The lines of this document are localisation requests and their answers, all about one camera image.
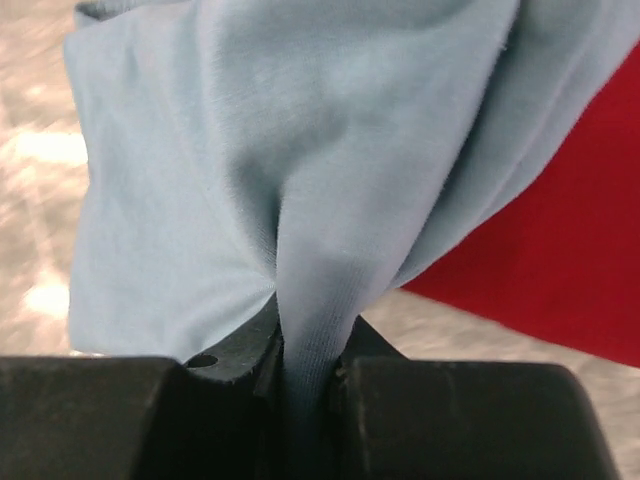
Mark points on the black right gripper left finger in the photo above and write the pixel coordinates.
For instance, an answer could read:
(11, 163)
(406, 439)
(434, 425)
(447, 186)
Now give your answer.
(210, 417)

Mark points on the red folded t shirt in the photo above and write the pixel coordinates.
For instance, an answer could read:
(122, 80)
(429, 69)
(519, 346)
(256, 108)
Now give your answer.
(561, 262)

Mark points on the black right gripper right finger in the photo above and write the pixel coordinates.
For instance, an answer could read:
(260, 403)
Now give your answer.
(399, 418)

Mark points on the grey-blue t shirt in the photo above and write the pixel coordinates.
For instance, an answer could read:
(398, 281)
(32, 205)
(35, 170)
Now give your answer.
(315, 153)

